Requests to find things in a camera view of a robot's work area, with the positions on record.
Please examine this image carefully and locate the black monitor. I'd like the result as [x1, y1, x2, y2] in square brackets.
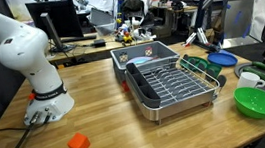
[25, 0, 87, 57]

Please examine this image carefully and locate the green bowl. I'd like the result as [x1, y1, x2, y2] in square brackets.
[232, 84, 265, 123]

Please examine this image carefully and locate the white mug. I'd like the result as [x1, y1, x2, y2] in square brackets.
[234, 69, 265, 92]

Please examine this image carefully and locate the long zucchini with stem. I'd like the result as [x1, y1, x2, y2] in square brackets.
[242, 65, 265, 95]

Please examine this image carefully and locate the light blue plate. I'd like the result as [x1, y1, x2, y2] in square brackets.
[125, 54, 159, 67]

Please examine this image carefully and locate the grey plastic bin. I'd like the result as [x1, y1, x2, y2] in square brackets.
[109, 38, 183, 87]

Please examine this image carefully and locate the thin black base cable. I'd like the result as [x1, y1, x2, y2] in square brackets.
[0, 124, 32, 134]

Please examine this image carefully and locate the aluminium camera mount rail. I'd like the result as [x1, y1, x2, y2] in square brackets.
[182, 25, 222, 57]

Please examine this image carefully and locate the orange cube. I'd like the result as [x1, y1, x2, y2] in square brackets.
[66, 130, 92, 148]

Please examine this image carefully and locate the wooden background table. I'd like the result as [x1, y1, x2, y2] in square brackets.
[43, 27, 156, 67]

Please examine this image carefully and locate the black power adapter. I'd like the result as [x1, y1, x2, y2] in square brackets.
[91, 38, 107, 49]

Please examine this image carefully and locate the small red object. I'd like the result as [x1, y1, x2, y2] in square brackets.
[120, 79, 131, 93]

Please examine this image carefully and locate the black stand pole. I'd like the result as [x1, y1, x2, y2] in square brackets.
[191, 0, 238, 50]

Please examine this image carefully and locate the white black headset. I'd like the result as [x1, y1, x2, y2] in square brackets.
[132, 26, 154, 43]

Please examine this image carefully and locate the clear plastic bin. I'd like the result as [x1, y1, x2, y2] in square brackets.
[88, 5, 118, 38]

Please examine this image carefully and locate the round grey tray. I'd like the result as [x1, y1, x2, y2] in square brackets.
[233, 59, 265, 108]

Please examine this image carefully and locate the grey dish rack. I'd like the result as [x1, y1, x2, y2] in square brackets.
[123, 51, 232, 129]

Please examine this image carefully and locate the black keyboard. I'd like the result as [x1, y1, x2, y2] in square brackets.
[60, 33, 98, 44]

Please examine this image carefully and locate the silver softbox reflector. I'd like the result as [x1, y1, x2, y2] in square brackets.
[215, 0, 265, 51]

